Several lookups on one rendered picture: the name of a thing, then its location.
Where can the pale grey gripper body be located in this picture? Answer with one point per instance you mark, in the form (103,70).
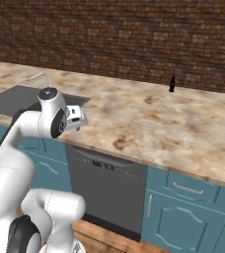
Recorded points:
(77,122)

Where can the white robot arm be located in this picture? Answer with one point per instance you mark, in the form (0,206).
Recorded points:
(9,178)

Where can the silver sink tap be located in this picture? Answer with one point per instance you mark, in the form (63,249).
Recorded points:
(44,79)

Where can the dark grey sink basin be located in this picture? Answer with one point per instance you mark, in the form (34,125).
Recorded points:
(12,100)

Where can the small black bottle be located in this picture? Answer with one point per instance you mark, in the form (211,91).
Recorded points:
(172,85)

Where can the blue drawer front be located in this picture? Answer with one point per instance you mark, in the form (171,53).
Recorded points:
(57,150)
(191,188)

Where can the grey dishwasher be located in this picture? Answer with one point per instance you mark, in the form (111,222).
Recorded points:
(108,194)

